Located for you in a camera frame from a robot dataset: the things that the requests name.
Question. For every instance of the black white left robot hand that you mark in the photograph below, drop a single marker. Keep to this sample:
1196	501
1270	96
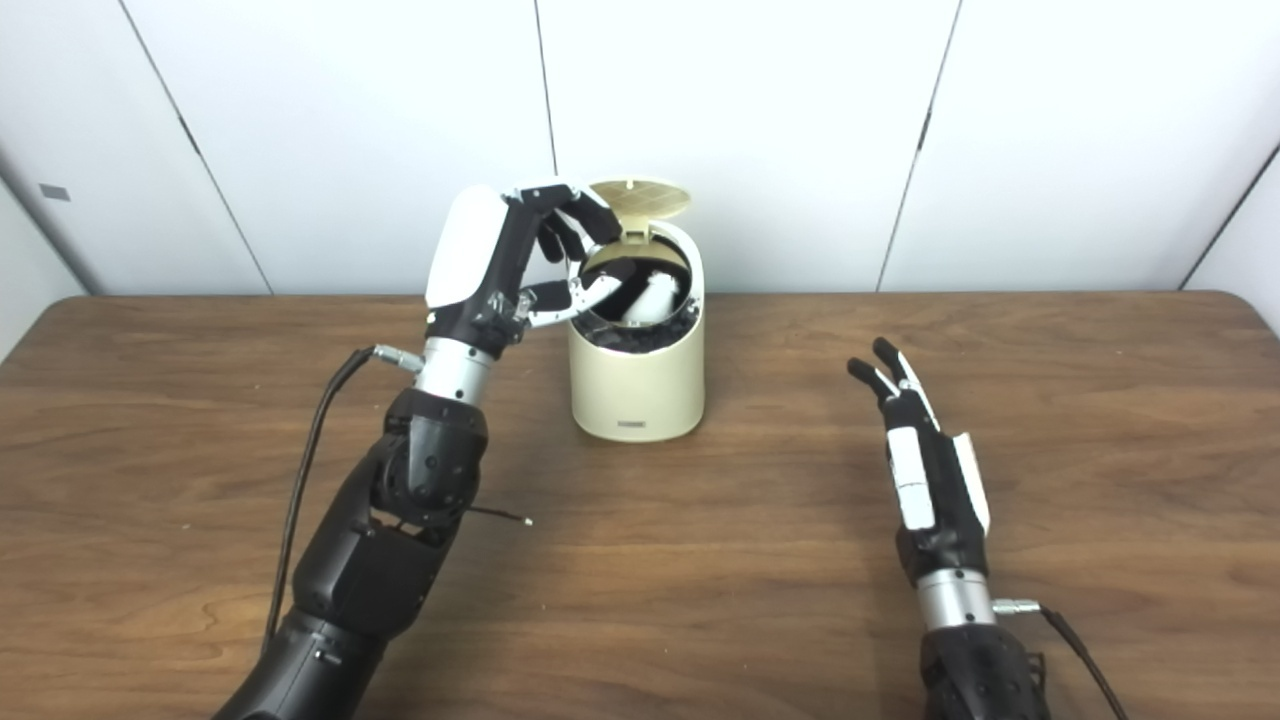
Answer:
465	250

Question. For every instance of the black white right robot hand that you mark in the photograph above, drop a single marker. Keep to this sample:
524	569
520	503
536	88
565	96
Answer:
935	500

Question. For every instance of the round cream bin lid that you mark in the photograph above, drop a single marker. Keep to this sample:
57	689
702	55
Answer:
645	197

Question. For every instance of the small white plastic bottle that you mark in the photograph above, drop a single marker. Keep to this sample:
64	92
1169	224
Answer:
655	298

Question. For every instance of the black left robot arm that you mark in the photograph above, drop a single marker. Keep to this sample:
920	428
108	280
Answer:
380	560

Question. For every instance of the cream-colored bin body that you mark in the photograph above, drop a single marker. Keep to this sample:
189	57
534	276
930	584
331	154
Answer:
635	385

